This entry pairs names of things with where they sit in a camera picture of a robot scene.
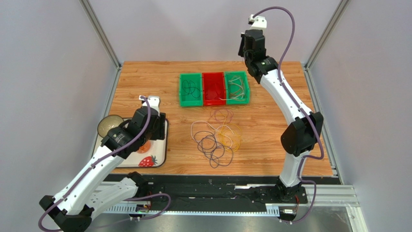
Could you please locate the strawberry print white tray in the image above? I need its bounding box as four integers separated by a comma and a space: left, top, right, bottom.
91, 116, 170, 169

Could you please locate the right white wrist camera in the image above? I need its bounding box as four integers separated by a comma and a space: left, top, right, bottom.
249, 14, 267, 33

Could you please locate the right green plastic bin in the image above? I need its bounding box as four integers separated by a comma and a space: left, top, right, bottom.
224, 71, 250, 104

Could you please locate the left green plastic bin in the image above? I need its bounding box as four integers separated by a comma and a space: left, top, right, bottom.
179, 73, 203, 107

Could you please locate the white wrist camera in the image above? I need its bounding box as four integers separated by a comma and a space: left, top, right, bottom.
249, 14, 267, 33
139, 95, 161, 114

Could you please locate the pink cable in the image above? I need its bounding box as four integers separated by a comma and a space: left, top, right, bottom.
208, 108, 234, 125

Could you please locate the aluminium frame rail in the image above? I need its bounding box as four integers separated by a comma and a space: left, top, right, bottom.
86, 182, 367, 232

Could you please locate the orange mug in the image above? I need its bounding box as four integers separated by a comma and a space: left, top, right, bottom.
137, 141, 151, 154

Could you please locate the red plastic bin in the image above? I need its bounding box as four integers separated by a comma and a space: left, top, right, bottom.
202, 72, 226, 106

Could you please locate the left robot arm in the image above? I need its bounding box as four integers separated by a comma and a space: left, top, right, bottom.
38, 103, 166, 232

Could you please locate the yellow cable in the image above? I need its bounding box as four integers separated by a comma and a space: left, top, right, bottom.
216, 124, 243, 153

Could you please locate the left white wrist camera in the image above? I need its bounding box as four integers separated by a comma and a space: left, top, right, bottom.
139, 95, 161, 114

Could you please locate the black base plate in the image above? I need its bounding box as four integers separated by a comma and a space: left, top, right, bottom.
116, 174, 308, 213

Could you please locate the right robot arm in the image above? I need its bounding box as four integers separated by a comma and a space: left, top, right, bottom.
238, 29, 324, 202

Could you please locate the beige ceramic bowl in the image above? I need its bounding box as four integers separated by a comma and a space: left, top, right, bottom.
97, 115, 124, 138

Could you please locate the green plastic bin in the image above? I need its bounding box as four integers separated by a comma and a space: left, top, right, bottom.
179, 73, 203, 107
224, 71, 250, 104

